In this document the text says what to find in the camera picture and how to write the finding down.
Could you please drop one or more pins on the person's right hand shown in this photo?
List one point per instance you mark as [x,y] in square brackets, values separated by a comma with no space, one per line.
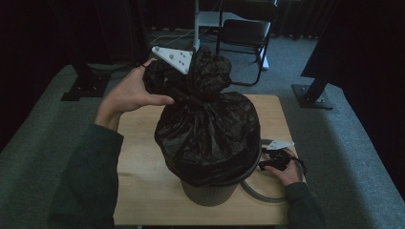
[288,175]

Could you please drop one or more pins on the grey trash bin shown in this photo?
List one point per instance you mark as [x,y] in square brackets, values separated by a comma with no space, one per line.
[208,195]

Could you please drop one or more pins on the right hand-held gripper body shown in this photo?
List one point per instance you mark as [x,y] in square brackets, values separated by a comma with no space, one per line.
[278,157]

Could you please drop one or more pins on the black curtain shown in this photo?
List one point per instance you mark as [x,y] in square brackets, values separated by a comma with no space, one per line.
[366,47]

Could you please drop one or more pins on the black folding chair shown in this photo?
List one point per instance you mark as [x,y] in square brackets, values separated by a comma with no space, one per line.
[243,35]

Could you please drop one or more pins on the black trash bag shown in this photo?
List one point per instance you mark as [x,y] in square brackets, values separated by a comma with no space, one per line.
[207,136]

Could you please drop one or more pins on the black metal stand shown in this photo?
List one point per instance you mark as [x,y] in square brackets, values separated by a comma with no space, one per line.
[86,86]
[313,95]

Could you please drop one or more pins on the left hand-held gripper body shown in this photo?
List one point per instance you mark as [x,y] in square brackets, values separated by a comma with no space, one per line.
[173,58]

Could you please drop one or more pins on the person's left hand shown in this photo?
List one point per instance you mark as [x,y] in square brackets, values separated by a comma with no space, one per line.
[130,92]

